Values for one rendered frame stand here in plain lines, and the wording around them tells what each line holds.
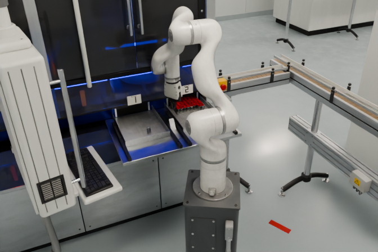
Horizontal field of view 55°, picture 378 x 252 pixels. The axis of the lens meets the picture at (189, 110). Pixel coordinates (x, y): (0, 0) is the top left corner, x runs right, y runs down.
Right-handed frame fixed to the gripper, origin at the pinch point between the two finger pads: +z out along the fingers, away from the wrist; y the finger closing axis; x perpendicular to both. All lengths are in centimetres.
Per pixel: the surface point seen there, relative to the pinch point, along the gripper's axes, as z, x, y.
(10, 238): 81, 80, 71
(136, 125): 15.3, 10.7, 20.7
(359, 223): 103, -83, -102
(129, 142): 13.4, 28.5, 8.7
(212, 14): -44, -38, -1
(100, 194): 23, 60, -1
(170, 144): 15.5, 14.5, -8.8
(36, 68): -47, 74, 4
